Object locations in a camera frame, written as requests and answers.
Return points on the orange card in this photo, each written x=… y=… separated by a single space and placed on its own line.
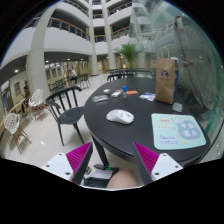
x=132 y=92

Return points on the blue-white plastic packet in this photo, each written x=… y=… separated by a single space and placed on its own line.
x=147 y=96

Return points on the small blue-capped bottle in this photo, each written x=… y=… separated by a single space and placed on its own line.
x=124 y=91

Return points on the white perforated computer mouse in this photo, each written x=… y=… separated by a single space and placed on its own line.
x=120 y=116

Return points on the white lattice chair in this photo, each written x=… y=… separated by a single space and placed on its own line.
x=36 y=98
x=11 y=122

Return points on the clear cookie packet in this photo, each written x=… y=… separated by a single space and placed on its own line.
x=100 y=98

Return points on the light green printed mouse pad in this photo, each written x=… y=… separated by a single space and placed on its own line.
x=176 y=131

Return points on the row of black chairs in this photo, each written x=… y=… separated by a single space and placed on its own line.
x=130 y=74

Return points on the small white box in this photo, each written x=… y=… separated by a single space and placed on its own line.
x=106 y=91

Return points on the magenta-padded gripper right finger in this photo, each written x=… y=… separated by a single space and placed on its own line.
x=148 y=157

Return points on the black spindle-back chair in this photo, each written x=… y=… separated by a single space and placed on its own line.
x=70 y=115

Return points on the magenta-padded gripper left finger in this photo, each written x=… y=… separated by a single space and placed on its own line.
x=78 y=156

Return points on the brown paper bag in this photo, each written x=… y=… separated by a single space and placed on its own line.
x=165 y=81

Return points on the green potted palm plant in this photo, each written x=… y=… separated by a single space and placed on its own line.
x=128 y=51

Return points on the small grey flat case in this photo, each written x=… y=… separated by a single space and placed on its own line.
x=177 y=107

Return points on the white rectangular box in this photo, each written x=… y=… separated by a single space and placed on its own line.
x=116 y=94

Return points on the group of black chairs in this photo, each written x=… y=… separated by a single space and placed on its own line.
x=60 y=84

